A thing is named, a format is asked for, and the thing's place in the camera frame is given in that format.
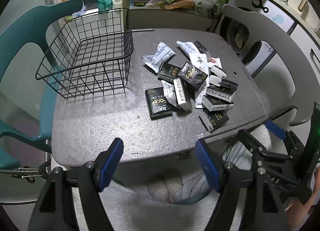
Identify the metal folding bracket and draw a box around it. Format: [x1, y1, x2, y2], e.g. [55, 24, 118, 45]
[0, 166, 50, 184]

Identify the black power cable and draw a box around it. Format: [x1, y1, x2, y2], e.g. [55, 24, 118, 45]
[207, 9, 218, 32]

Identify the teal plastic chair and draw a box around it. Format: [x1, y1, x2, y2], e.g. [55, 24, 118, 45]
[0, 0, 84, 172]

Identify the grey plastic chair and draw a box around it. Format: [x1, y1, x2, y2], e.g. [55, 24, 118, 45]
[221, 4, 320, 127]

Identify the white figure print sachet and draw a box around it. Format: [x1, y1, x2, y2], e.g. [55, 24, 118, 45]
[188, 53, 209, 75]

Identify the plain white sachet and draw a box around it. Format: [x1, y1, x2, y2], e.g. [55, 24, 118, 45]
[194, 81, 210, 109]

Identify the person's right hand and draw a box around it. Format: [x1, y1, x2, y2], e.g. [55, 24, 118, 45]
[286, 171, 320, 231]

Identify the white plastic bag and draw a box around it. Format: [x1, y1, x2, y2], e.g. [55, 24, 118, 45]
[194, 0, 223, 18]

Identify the black wire basket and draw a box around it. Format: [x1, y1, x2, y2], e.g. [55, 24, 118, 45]
[35, 8, 134, 100]

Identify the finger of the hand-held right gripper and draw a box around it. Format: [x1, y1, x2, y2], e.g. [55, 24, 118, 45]
[234, 129, 292, 163]
[265, 120, 304, 157]

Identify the pile of black tissue packs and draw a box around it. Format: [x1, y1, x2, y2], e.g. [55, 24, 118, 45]
[145, 61, 238, 133]

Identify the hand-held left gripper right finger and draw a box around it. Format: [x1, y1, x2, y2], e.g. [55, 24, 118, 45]
[194, 138, 289, 231]

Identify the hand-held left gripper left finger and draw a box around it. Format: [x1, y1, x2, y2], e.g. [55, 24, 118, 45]
[27, 137, 124, 231]

